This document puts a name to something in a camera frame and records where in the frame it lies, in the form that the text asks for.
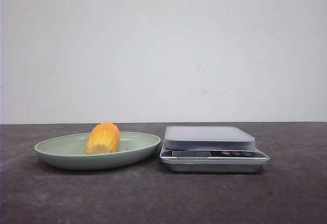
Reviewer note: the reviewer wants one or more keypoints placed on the yellow corn cob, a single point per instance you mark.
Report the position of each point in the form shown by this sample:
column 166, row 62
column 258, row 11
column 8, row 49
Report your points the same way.
column 104, row 138

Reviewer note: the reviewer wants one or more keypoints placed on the silver digital kitchen scale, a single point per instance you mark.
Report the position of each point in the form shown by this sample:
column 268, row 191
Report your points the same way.
column 222, row 149

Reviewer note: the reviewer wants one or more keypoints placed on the light green oval plate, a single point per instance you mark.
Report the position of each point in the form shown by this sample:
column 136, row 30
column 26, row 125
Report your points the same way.
column 68, row 152

